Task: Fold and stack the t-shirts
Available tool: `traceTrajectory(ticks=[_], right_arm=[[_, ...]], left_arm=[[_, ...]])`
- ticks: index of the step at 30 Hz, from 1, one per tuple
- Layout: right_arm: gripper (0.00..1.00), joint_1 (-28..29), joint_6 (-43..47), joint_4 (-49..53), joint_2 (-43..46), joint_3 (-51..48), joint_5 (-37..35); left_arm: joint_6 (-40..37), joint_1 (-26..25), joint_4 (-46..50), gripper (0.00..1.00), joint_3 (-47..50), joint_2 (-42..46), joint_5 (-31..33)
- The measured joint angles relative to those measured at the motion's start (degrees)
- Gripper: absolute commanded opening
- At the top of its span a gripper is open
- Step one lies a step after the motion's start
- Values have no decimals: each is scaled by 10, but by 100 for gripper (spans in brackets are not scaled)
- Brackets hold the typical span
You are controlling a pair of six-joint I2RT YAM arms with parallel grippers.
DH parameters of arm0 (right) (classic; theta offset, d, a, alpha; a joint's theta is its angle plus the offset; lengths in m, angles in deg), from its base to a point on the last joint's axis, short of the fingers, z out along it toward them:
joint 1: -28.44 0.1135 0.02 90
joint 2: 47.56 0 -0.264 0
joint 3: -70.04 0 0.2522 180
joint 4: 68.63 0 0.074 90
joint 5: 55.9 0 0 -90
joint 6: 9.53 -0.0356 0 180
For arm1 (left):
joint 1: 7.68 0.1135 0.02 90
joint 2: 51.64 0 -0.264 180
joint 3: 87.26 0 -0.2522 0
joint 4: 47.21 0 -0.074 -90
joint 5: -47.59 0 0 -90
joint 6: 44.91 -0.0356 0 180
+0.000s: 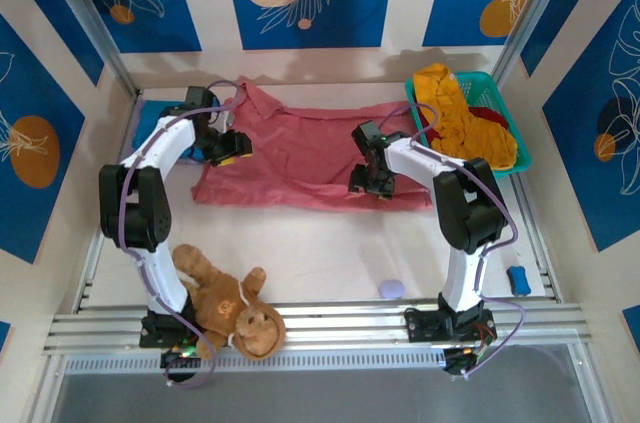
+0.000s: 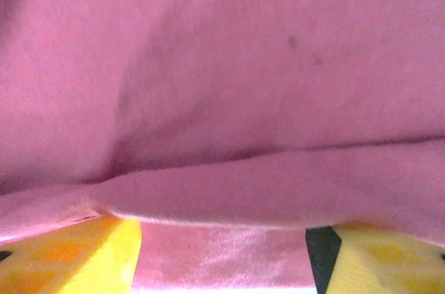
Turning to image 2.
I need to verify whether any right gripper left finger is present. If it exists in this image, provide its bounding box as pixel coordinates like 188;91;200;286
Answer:
0;215;143;294

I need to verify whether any pink t-shirt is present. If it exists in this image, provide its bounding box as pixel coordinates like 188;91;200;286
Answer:
0;0;445;294

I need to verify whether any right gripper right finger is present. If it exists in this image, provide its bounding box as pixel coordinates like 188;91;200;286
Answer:
305;222;445;294

